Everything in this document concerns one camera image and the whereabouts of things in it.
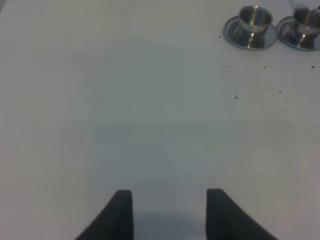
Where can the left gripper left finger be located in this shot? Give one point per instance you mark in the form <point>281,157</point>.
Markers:
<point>115,221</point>

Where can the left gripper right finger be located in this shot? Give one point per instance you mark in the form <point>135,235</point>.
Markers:
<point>225,220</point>

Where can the left stainless steel saucer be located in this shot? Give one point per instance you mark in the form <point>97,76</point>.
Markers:
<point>234,38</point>

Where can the stainless steel saucer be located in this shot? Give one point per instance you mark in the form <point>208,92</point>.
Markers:
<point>234,38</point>
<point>283,32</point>

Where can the right stainless steel saucer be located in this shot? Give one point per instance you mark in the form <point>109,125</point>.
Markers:
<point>283,32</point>

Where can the left stainless steel teacup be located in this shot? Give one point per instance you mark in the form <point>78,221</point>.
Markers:
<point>253,23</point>

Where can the stainless steel teacup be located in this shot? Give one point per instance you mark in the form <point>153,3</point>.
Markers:
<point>253,23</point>
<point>306,25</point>

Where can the right stainless steel teacup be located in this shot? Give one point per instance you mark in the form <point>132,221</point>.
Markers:
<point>306,25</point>

